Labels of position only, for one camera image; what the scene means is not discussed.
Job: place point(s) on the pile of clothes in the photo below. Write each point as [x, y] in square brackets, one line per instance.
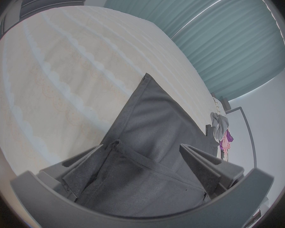
[226, 142]

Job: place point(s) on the grey knitted garment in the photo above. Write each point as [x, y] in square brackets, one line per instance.
[220, 125]

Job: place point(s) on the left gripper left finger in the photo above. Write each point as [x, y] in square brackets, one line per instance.
[80, 170]

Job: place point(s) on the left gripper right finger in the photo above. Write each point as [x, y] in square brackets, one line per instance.
[211, 170]

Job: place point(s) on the black long-sleeved top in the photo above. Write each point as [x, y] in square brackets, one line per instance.
[152, 132]

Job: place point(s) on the blue-green curtain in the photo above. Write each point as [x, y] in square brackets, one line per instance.
[156, 3]
[239, 51]

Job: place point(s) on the grey bedside table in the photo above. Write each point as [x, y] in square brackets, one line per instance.
[225, 103]

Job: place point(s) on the white printed pillow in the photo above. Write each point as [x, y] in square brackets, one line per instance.
[218, 106]

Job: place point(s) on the bed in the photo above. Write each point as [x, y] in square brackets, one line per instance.
[61, 68]

